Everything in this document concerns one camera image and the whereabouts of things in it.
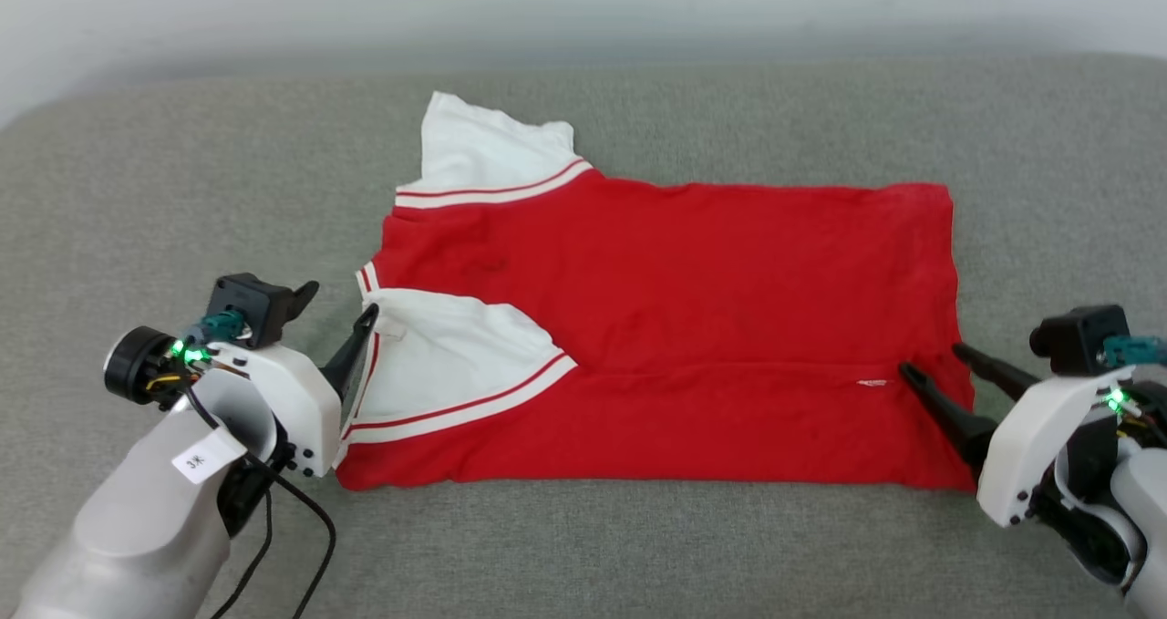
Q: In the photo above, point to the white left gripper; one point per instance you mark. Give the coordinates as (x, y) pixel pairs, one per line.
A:
(296, 409)

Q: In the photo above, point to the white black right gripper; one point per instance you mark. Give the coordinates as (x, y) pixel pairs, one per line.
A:
(1026, 446)

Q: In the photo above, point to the red and white shirt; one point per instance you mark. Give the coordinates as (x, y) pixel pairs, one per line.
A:
(693, 309)

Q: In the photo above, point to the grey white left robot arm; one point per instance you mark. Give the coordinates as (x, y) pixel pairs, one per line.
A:
(137, 528)

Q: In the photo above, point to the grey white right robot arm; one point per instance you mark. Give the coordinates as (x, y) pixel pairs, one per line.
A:
(1144, 500)

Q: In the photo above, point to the white paper label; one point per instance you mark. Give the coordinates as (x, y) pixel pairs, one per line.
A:
(205, 459)

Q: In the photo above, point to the grey fabric sofa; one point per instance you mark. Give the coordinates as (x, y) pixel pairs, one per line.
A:
(638, 555)

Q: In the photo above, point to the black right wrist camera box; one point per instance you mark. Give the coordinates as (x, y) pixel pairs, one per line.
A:
(1076, 336)

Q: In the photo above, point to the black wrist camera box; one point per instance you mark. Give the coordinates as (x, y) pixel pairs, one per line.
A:
(255, 304)
(1076, 336)

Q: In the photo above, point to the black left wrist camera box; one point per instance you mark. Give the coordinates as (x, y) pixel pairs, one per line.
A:
(255, 304)

